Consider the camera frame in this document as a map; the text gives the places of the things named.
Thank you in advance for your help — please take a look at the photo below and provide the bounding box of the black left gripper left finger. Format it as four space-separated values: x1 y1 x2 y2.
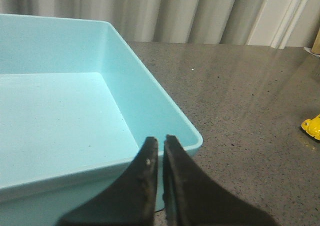
57 137 158 225

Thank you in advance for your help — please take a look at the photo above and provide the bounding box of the light blue plastic box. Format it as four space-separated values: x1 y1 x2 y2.
0 14 203 225

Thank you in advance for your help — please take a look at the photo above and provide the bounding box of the white door frame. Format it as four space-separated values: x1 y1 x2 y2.
246 0 320 49

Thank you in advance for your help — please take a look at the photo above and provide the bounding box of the yellow toy beetle car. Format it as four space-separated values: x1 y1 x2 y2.
301 115 320 141

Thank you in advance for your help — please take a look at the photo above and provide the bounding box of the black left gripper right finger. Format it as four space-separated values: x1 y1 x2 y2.
163 135 277 225

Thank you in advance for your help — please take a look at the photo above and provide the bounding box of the grey pleated curtain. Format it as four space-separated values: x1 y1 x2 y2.
0 0 283 46

